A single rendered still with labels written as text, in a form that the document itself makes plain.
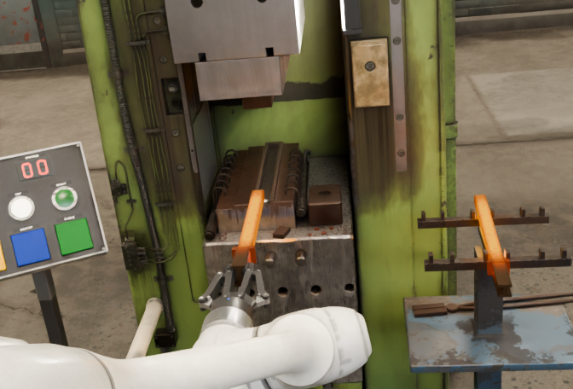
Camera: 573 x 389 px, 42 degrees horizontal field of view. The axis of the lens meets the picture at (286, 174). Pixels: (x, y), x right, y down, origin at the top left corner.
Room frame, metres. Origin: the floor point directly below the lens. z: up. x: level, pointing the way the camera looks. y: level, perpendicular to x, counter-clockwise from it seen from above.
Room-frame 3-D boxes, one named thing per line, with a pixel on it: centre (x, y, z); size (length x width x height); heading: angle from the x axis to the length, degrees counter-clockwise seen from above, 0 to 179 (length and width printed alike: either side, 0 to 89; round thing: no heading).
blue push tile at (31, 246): (1.59, 0.61, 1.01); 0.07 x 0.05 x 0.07; 110
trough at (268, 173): (1.95, 0.05, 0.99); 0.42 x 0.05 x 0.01; 175
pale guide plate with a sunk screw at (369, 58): (1.84, -0.24, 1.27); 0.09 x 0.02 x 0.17; 85
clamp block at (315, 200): (1.78, -0.09, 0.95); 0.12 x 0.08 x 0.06; 175
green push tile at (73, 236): (1.62, 0.52, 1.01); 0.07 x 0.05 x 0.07; 110
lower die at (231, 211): (1.95, 0.07, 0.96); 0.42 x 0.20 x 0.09; 175
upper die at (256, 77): (1.95, 0.07, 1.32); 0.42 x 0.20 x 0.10; 175
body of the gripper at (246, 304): (1.14, 0.12, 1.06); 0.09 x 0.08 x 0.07; 175
